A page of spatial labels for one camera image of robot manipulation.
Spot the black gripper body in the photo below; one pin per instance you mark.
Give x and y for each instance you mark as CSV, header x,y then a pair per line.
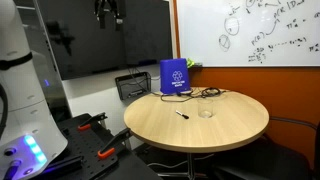
x,y
110,5

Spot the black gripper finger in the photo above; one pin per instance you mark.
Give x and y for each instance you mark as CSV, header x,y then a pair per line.
x,y
102,20
119,23

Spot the clear glass cup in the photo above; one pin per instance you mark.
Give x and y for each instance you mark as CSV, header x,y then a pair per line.
x,y
205,109

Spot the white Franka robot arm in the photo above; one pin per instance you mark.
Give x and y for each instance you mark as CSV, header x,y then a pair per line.
x,y
20,83

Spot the blue recycling bin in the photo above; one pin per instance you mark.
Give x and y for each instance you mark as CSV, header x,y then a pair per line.
x,y
174,76

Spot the small green object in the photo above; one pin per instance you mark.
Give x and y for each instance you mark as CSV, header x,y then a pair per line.
x,y
190,62

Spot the grey whiteboard eraser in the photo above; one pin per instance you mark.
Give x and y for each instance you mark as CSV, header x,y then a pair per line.
x,y
198,64

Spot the black clamp with orange tip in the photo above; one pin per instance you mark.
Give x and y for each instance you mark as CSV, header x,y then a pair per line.
x,y
91,120
113,141

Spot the black and white marker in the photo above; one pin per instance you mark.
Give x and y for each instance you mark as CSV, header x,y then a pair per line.
x,y
182,114

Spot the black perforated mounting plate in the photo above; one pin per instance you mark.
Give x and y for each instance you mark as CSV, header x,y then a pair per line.
x,y
85,146

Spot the whiteboard with handwriting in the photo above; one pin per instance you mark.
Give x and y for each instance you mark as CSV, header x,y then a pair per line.
x,y
250,30

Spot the black office chair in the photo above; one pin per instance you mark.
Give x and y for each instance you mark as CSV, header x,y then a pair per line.
x,y
266,156

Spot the black wall monitor screen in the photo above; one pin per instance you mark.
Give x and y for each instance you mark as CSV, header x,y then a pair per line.
x,y
100,46

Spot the metal table pedestal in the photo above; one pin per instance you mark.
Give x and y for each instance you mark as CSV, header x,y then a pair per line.
x,y
190,165

